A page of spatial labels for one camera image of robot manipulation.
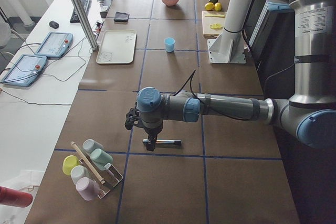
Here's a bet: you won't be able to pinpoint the beige bear tray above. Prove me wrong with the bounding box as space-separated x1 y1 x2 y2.
96 30 137 65

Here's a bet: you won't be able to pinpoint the aluminium frame post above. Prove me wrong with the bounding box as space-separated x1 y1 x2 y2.
71 0 99 51

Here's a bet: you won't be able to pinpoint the white cup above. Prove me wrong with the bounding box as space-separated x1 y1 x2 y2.
70 165 90 185

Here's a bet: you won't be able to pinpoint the wooden rolling stick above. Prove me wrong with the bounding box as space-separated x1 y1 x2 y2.
70 141 106 185

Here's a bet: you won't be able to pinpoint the blue plastic cup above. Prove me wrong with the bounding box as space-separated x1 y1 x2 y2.
164 37 175 52

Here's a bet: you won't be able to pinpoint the steel muddler black tip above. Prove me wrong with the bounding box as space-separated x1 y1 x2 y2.
155 140 182 147

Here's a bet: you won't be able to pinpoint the black keyboard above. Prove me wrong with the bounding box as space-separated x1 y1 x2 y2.
69 0 92 24

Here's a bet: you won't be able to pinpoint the red bottle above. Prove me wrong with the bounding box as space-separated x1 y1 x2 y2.
1 187 33 208

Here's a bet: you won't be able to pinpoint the white post base plate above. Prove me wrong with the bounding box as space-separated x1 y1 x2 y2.
207 31 246 64

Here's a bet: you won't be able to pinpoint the lemon slices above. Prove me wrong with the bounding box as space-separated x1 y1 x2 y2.
209 23 223 30

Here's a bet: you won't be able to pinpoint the white camera post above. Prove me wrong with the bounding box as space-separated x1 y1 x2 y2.
222 0 252 35

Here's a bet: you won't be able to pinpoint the blue teach pendant near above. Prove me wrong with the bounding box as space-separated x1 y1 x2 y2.
1 55 48 87

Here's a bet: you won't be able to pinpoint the blue teach pendant far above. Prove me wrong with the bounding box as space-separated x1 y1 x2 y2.
35 32 73 58

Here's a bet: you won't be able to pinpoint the black computer mouse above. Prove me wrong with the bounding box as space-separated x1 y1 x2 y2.
49 20 59 29

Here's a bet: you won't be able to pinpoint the grey cup top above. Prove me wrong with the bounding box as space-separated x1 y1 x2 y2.
82 139 104 154

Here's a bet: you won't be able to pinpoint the blue teach pendant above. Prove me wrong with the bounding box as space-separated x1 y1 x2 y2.
35 32 73 58
1 55 48 87

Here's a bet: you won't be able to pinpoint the yellow lemon left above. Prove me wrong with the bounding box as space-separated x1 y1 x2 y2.
204 2 215 11

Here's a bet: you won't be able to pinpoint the pink cup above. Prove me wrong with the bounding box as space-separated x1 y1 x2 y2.
76 177 100 201

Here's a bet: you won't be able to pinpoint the wooden cutting board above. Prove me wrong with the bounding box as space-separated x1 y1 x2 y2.
202 11 226 36

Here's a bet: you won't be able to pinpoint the metal cup rack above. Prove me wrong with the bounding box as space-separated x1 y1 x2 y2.
79 158 123 199

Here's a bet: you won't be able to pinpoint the yellow lemon right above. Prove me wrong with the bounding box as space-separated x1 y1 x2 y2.
214 2 222 12

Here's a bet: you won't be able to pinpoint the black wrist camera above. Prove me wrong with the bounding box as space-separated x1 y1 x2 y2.
124 108 140 130

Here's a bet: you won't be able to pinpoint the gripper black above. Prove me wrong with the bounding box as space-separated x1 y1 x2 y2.
143 120 163 151

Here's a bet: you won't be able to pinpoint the yellow lemon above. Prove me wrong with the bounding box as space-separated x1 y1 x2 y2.
214 2 222 12
204 2 215 11

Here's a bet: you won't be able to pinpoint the grey folded cloth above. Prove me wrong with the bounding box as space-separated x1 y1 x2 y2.
113 12 130 23

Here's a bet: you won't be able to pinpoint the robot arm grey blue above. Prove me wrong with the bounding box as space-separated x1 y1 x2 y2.
125 0 335 151

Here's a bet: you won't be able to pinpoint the yellow cup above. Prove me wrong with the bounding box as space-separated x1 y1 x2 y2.
62 155 80 176

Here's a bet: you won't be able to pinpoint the green cup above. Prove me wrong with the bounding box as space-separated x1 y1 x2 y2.
90 148 113 170

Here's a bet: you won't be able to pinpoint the green avocado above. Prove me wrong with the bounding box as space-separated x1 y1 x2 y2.
208 0 218 4

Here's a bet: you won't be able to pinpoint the black pendant cable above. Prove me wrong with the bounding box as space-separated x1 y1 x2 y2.
0 35 92 107

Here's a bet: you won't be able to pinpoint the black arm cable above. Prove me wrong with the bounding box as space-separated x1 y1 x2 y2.
174 70 250 121

